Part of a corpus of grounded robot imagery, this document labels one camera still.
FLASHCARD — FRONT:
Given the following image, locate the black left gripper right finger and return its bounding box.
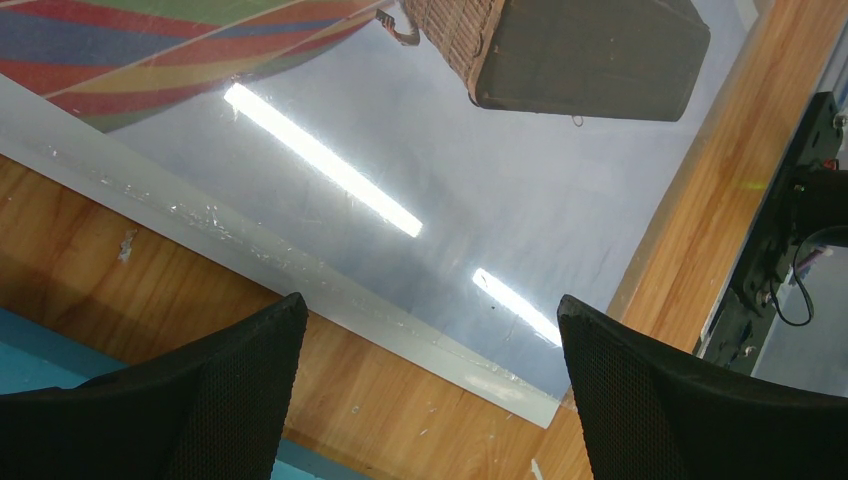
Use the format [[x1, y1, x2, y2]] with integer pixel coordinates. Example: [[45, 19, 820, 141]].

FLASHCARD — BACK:
[[557, 295, 847, 479]]

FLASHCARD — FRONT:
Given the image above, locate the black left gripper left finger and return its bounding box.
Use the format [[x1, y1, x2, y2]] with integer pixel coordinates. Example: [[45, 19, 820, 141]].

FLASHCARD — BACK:
[[1, 293, 308, 479]]

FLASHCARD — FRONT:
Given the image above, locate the wooden photo frame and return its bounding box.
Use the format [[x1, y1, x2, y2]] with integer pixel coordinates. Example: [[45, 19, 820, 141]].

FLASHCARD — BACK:
[[0, 305, 372, 480]]

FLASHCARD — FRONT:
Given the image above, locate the hot air balloon photo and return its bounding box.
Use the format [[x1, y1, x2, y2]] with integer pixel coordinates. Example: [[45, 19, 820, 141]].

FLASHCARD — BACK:
[[1, 1, 767, 428]]

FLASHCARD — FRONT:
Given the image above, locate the small white paper scrap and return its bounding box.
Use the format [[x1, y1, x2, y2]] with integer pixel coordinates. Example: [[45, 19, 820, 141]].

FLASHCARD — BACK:
[[117, 229, 138, 263]]

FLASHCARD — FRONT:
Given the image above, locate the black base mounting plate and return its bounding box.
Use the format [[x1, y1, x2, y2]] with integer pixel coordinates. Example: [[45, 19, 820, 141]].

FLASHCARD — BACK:
[[694, 91, 847, 375]]

